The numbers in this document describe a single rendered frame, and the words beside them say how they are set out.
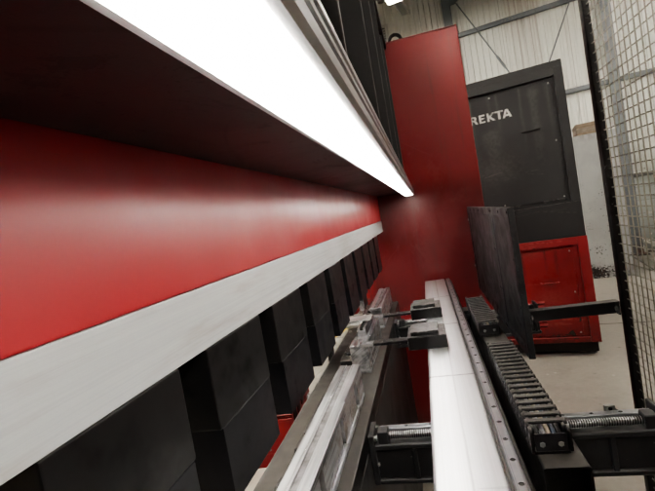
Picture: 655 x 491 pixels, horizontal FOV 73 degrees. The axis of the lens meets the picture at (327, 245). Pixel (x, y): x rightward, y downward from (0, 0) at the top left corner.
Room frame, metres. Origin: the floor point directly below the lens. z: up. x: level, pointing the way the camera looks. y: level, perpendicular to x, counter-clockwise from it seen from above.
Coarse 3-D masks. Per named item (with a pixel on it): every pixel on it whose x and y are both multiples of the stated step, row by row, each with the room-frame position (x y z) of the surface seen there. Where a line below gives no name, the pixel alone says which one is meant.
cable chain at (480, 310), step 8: (480, 296) 1.53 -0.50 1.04; (472, 304) 1.44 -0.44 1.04; (480, 304) 1.41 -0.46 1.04; (472, 312) 1.34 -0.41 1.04; (480, 312) 1.33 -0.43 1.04; (488, 312) 1.30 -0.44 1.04; (480, 320) 1.25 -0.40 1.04; (488, 320) 1.22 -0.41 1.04; (496, 320) 1.21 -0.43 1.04; (480, 328) 1.20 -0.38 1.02; (488, 328) 1.20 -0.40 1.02; (496, 328) 1.19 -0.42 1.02
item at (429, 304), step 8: (416, 304) 1.59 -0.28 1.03; (424, 304) 1.57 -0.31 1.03; (432, 304) 1.56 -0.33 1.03; (440, 304) 1.58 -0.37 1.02; (400, 312) 1.64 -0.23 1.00; (408, 312) 1.62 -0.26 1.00; (416, 312) 1.56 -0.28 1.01; (424, 312) 1.56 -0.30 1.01; (432, 312) 1.55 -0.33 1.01; (440, 312) 1.55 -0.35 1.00
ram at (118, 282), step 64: (0, 128) 0.26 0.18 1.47; (0, 192) 0.26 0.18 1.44; (64, 192) 0.30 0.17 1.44; (128, 192) 0.37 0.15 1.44; (192, 192) 0.47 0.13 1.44; (256, 192) 0.66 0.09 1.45; (320, 192) 1.07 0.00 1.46; (0, 256) 0.25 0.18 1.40; (64, 256) 0.29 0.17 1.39; (128, 256) 0.35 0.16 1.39; (192, 256) 0.45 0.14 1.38; (256, 256) 0.61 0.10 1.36; (320, 256) 0.96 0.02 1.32; (0, 320) 0.24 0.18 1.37; (64, 320) 0.28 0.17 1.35; (128, 320) 0.34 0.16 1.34; (192, 320) 0.42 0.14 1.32; (0, 384) 0.23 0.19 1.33; (64, 384) 0.27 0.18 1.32; (128, 384) 0.32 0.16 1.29; (0, 448) 0.23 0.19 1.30
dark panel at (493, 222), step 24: (480, 216) 1.87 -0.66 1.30; (504, 216) 1.30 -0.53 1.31; (480, 240) 2.00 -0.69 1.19; (504, 240) 1.37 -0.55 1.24; (480, 264) 2.15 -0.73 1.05; (504, 264) 1.44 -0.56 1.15; (480, 288) 2.30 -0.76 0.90; (504, 288) 1.52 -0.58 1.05; (504, 312) 1.58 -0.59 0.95; (528, 312) 1.23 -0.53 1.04; (528, 336) 1.23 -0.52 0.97
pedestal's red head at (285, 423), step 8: (304, 400) 1.52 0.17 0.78; (296, 408) 1.40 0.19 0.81; (280, 416) 1.43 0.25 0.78; (288, 416) 1.43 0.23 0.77; (296, 416) 1.37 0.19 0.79; (280, 424) 1.33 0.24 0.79; (288, 424) 1.33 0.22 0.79; (280, 432) 1.34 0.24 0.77; (280, 440) 1.34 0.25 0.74; (272, 448) 1.34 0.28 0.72; (272, 456) 1.34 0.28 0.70; (264, 464) 1.34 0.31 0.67
